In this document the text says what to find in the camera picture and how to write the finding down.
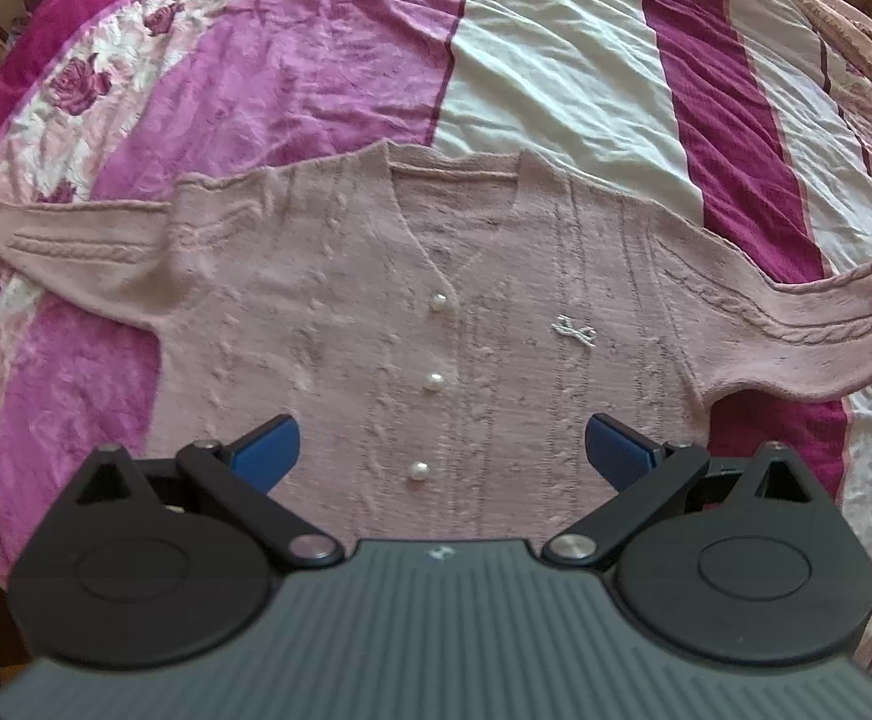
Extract striped floral bed cover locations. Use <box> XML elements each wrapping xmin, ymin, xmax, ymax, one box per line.
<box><xmin>0</xmin><ymin>0</ymin><xmax>872</xmax><ymax>580</ymax></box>

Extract pink knitted cardigan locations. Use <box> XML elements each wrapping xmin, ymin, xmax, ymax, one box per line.
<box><xmin>0</xmin><ymin>142</ymin><xmax>872</xmax><ymax>543</ymax></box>

